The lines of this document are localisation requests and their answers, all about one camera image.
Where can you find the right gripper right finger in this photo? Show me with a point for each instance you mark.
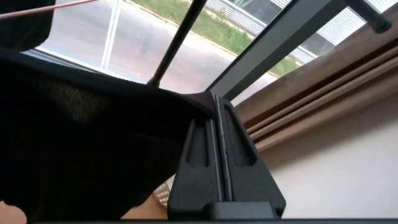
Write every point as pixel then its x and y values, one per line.
pixel 252 180

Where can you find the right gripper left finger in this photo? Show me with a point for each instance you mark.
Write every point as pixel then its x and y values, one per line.
pixel 196 180

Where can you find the black clothes rack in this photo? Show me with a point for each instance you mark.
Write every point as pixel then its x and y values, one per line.
pixel 177 40

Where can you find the pink clothes hanger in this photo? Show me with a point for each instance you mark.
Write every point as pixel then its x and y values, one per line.
pixel 46 8

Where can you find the beige curtain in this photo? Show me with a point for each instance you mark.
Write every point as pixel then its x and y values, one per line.
pixel 311 93

